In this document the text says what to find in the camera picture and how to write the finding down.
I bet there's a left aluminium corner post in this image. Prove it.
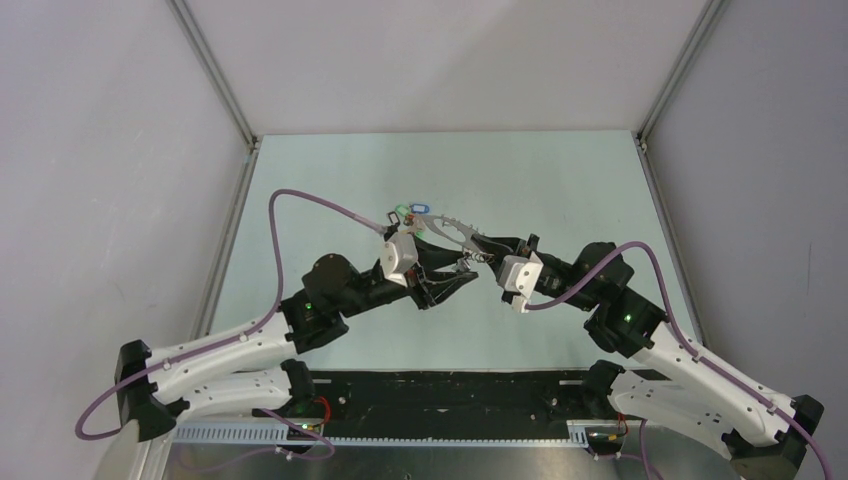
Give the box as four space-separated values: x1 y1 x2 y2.
166 0 258 153

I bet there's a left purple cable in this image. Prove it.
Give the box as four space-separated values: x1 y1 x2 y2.
74 188 392 443

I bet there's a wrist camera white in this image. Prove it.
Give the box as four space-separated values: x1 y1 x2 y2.
379 232 417 287
496 252 543 313

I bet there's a white cable duct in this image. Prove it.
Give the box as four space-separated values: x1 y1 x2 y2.
173 421 588 448

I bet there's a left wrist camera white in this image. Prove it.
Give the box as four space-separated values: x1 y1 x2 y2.
379 232 417 287

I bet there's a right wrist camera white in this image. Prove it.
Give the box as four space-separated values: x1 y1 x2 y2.
496 252 543 313

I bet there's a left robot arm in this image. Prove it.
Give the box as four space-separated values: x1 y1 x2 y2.
115 234 478 442

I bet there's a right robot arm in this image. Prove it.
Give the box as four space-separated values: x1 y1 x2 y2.
468 233 834 479

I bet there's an aluminium corner post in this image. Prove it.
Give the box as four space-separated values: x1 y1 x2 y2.
635 0 730 145
166 0 258 153

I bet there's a right aluminium corner post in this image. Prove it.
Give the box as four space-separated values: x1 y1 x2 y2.
635 0 730 145

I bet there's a black key tag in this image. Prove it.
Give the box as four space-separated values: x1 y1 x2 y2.
386 211 400 226

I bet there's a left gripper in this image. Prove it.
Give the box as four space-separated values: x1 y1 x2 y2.
337 231 477 318

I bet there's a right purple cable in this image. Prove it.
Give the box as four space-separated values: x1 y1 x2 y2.
526 240 835 480

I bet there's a purple cable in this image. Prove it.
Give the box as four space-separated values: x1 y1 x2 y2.
526 240 835 480
74 188 392 443

